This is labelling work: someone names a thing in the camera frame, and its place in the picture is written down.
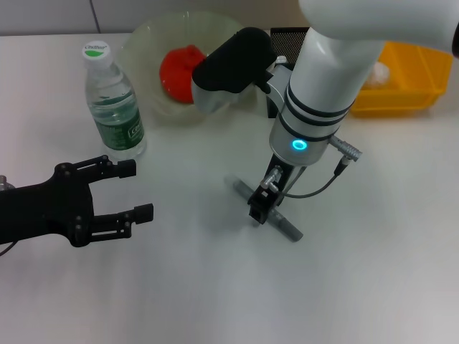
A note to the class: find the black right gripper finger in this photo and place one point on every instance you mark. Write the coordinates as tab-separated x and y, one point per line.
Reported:
263	209

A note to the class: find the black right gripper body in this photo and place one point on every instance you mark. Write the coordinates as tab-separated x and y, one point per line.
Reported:
287	175

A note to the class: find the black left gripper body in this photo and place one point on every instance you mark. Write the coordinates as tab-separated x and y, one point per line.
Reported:
46	211

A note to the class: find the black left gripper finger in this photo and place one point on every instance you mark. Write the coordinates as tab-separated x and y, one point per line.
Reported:
125	169
143	213

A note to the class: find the grey pen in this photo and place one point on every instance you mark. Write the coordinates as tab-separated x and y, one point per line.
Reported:
290	233

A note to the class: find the clear green-label water bottle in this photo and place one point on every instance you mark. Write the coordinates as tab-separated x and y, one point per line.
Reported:
114	100

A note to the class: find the green pen with white clip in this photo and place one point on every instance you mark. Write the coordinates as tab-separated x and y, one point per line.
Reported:
281	61

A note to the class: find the white paper ball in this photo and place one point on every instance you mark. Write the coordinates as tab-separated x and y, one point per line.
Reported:
380	75

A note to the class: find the red-orange fruit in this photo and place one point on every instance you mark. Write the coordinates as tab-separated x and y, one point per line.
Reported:
175	75

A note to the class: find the wavy glass fruit bowl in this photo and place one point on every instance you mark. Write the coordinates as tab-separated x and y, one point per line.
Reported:
150	46

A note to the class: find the black mesh pen holder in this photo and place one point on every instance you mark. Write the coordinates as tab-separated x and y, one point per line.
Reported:
290	43

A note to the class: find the yellow plastic bin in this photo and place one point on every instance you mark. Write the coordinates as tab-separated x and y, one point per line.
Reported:
405	93

